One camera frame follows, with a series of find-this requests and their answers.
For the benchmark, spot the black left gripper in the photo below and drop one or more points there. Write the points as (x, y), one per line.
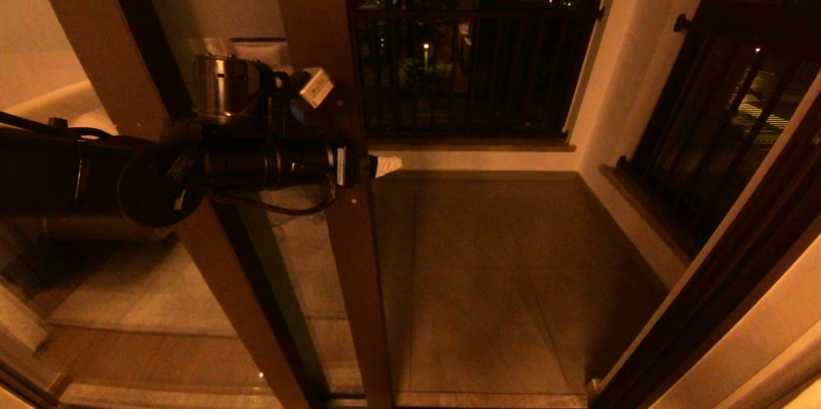
(342, 166)

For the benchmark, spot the brown framed sliding glass door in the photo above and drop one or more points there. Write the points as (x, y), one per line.
(314, 11)

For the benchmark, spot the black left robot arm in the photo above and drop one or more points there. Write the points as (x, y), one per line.
(128, 178)

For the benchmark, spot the brown framed fixed glass panel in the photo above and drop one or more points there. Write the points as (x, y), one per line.
(83, 11)

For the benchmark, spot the dark wooden door jamb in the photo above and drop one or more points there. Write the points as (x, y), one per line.
(718, 306)

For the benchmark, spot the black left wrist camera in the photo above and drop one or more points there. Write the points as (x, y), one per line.
(315, 87)

